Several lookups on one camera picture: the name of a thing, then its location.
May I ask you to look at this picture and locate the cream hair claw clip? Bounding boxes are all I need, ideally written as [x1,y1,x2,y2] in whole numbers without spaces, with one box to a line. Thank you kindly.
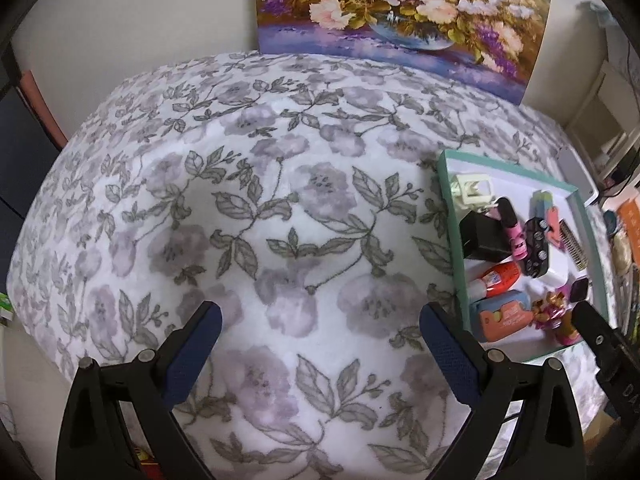
[449,174,496,209]

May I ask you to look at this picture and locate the black box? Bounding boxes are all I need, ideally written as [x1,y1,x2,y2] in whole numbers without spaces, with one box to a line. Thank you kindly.
[459,210,512,263]

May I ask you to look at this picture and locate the pink hairbrush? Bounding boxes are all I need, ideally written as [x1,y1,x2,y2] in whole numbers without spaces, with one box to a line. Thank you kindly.
[497,197,527,261]

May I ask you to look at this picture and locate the blue patterned tape roll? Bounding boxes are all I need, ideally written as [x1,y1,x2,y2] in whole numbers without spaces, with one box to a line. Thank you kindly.
[603,210,620,238]

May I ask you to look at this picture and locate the flower painting canvas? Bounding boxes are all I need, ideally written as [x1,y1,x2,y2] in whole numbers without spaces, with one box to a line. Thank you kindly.
[256,0,551,104]

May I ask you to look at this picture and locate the orange paper sign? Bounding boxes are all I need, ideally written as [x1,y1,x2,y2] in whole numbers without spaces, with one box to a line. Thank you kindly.
[617,200,640,263]

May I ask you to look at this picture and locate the red white glue bottle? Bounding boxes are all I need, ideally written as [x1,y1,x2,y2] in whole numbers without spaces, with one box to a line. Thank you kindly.
[466,261,521,301]

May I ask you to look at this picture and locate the floral tablecloth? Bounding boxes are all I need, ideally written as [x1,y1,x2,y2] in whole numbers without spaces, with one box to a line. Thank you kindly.
[8,52,568,479]

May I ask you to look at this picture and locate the white rectangular box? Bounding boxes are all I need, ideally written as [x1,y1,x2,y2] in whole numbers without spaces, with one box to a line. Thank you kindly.
[556,146,599,206]

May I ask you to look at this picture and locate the beige woven bundle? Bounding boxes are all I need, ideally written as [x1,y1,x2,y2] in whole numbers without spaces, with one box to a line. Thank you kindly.
[611,231,634,276]

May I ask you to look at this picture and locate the teal-rimmed white tray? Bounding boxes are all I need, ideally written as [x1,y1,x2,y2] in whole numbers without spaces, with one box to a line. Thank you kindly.
[437,150,613,362]

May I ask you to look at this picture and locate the orange blue pouch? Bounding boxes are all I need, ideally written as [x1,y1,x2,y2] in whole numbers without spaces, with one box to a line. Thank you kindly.
[470,290,534,342]

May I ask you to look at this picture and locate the purple lighter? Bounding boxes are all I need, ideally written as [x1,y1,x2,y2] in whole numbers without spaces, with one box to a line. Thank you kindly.
[564,276,590,304]

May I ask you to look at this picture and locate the black comb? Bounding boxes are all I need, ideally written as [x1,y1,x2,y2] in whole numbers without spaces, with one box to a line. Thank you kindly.
[560,220,588,271]

